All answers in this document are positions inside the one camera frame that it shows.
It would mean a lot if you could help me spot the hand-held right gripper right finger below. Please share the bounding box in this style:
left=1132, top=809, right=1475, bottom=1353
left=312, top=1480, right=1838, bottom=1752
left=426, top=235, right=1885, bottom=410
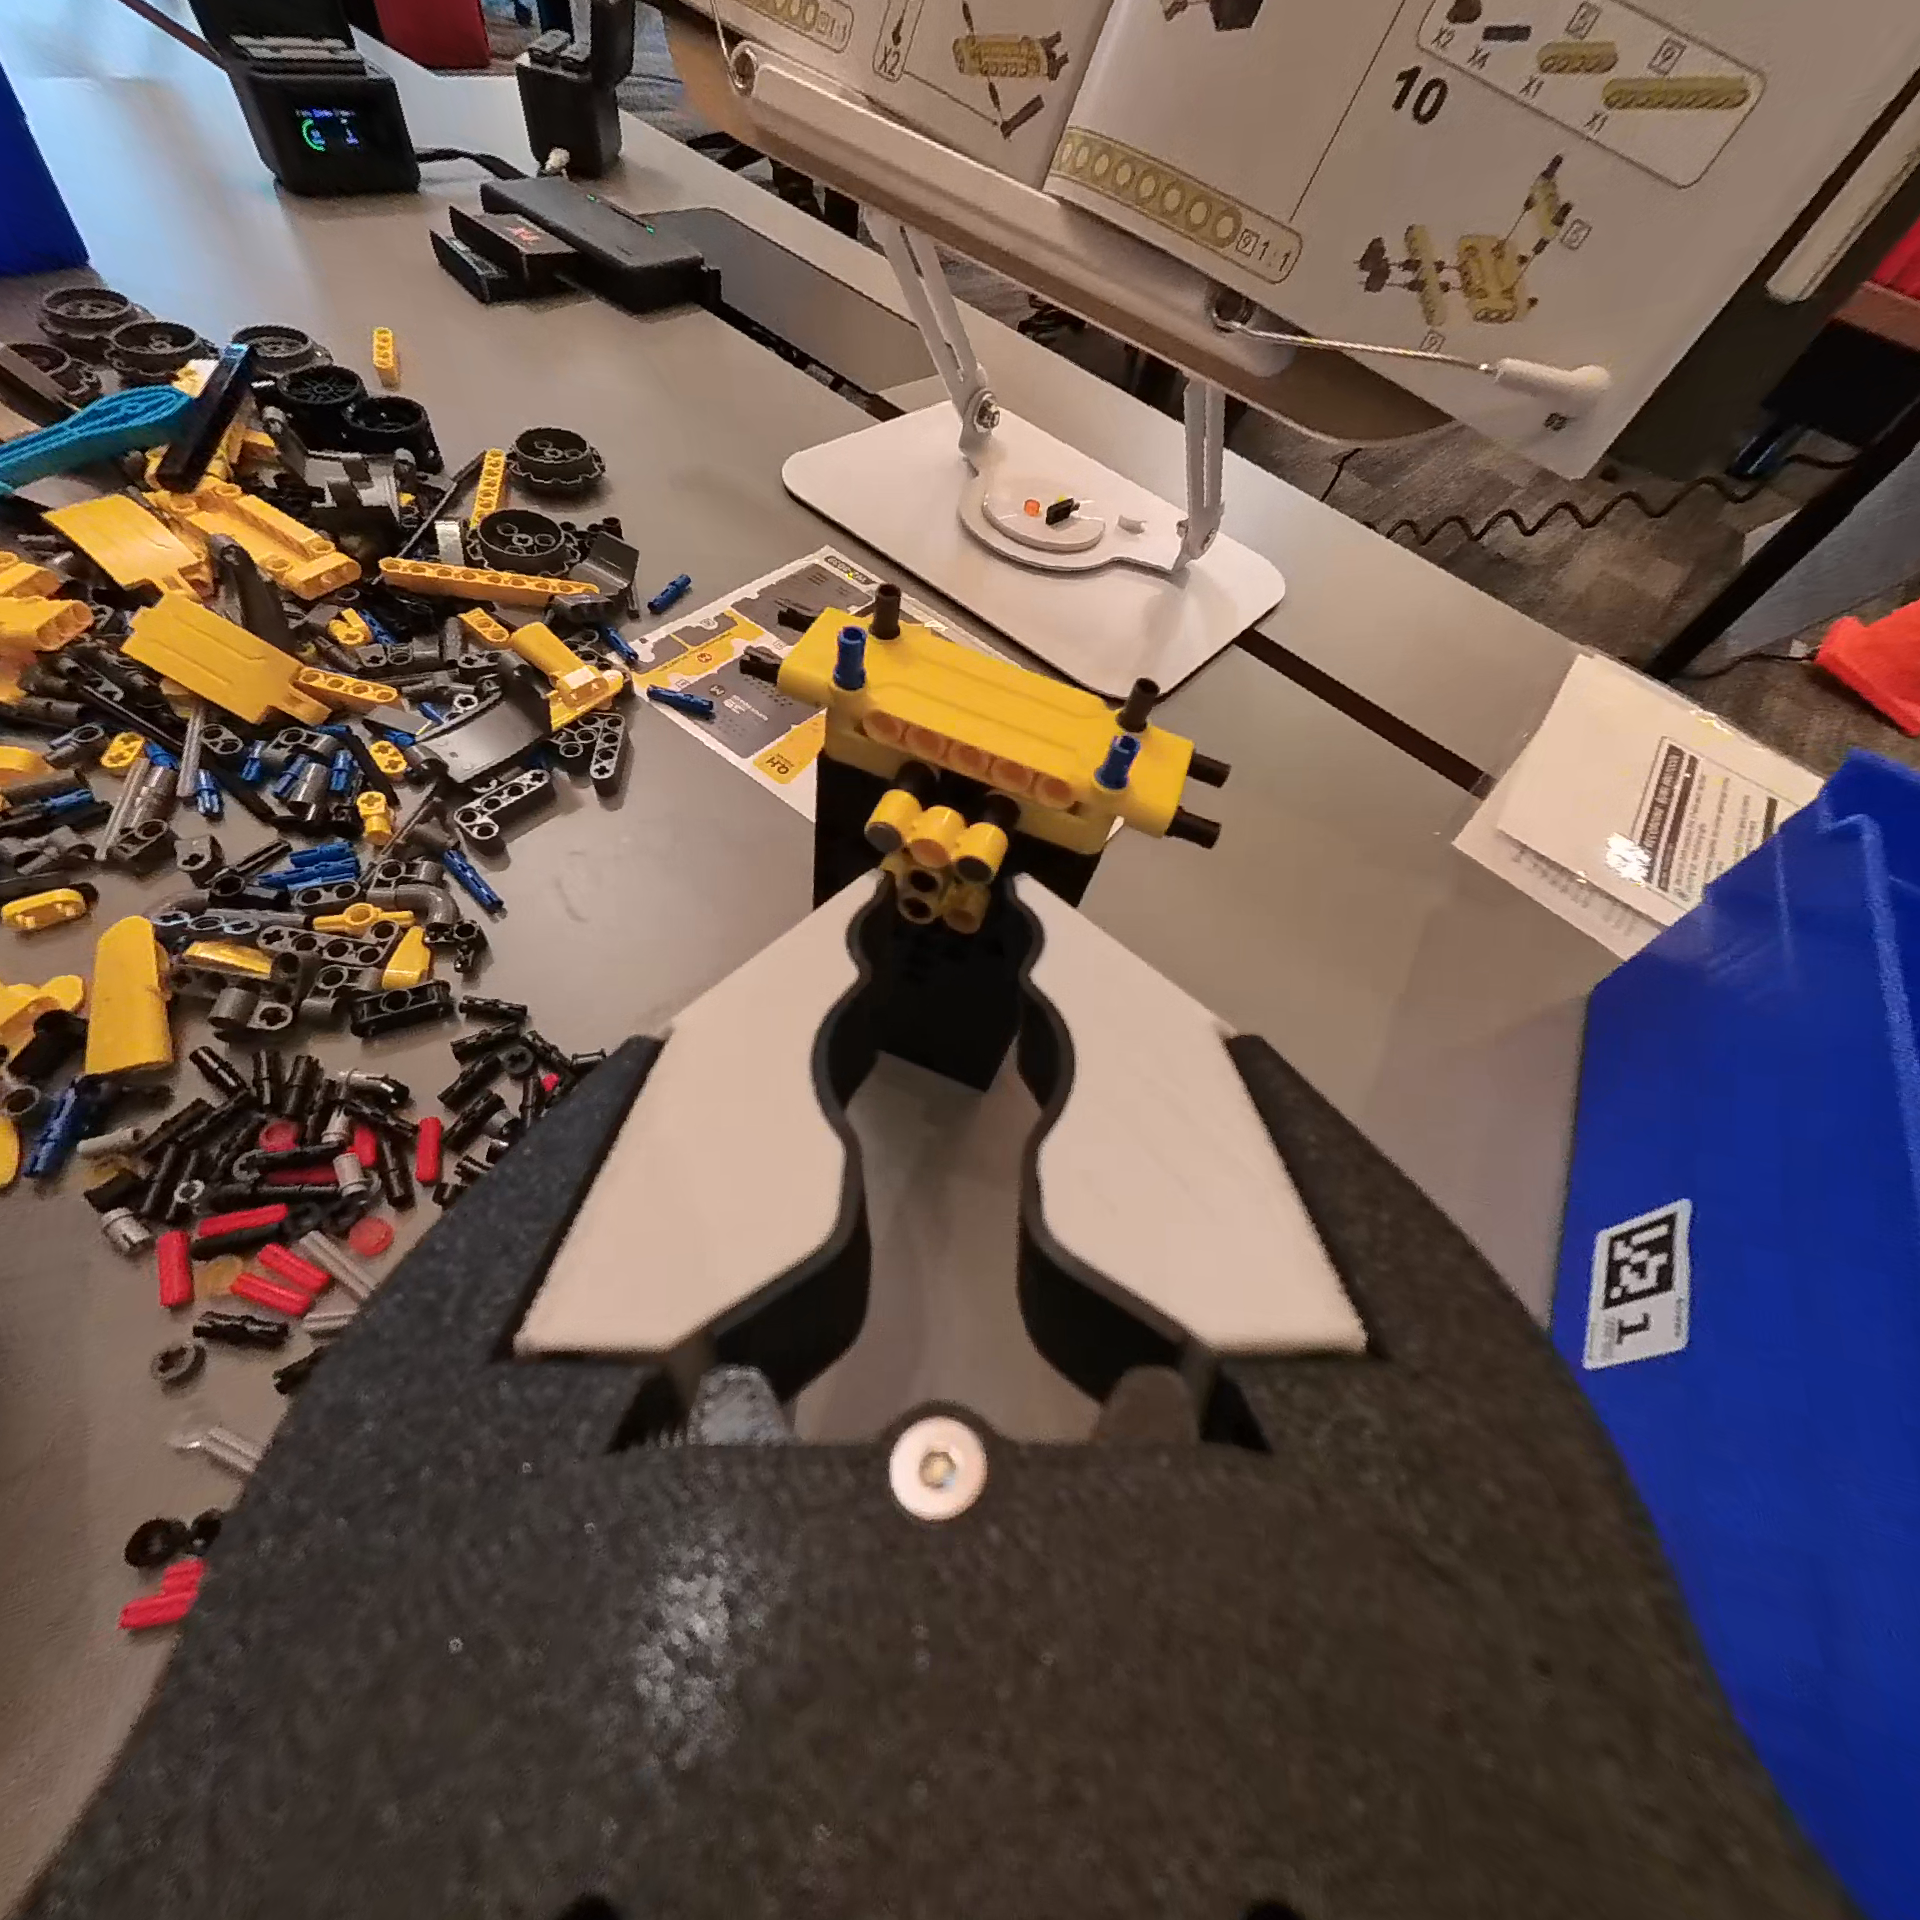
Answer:
left=1011, top=877, right=1375, bottom=1388

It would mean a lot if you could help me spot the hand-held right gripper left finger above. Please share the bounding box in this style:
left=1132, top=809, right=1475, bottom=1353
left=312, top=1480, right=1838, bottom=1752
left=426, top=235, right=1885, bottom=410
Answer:
left=514, top=882, right=885, bottom=1399

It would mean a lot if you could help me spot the black and yellow brick assembly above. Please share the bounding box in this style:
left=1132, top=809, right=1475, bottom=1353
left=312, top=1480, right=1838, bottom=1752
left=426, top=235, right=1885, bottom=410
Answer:
left=775, top=591, right=1237, bottom=1095

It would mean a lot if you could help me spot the pile of brick parts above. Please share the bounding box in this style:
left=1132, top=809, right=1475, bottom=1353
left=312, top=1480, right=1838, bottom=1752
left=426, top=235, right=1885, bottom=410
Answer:
left=0, top=281, right=703, bottom=1643

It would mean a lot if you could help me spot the yellow and grey sticker sheet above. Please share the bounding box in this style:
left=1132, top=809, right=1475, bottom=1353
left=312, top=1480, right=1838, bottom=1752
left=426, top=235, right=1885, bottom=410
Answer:
left=628, top=550, right=885, bottom=781

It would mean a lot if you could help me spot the laminated paper sheet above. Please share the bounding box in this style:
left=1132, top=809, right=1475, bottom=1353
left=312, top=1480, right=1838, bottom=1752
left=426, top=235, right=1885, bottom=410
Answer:
left=1450, top=658, right=1824, bottom=965

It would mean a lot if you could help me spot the blue storage bin white tag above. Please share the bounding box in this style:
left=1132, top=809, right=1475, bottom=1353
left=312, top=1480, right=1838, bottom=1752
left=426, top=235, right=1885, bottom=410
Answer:
left=1548, top=745, right=1920, bottom=1920

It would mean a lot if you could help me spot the white book stand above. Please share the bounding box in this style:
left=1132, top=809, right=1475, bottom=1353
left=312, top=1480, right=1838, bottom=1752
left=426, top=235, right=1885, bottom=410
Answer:
left=719, top=0, right=1609, bottom=695

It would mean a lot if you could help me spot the red bag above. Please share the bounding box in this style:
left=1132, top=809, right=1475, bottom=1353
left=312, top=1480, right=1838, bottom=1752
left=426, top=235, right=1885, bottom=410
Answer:
left=1812, top=601, right=1920, bottom=731

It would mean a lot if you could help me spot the black docking hub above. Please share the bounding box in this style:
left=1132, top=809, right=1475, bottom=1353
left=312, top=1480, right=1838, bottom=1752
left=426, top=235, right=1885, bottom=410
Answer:
left=428, top=182, right=719, bottom=320

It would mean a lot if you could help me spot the open instruction booklet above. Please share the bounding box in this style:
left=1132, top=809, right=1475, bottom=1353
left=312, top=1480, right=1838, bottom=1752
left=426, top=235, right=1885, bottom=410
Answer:
left=665, top=0, right=1920, bottom=457

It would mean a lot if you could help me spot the black power adapter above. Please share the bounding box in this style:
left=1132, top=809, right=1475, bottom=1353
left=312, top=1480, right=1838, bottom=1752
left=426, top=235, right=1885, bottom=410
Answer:
left=519, top=37, right=628, bottom=182

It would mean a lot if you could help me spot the black charger case with display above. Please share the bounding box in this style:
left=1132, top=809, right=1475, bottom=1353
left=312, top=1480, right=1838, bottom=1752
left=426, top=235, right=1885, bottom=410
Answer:
left=196, top=0, right=426, bottom=192

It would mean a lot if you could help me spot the black coiled cable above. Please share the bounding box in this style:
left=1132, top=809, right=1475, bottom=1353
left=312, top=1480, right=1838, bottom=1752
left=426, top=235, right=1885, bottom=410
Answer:
left=1382, top=470, right=1807, bottom=554

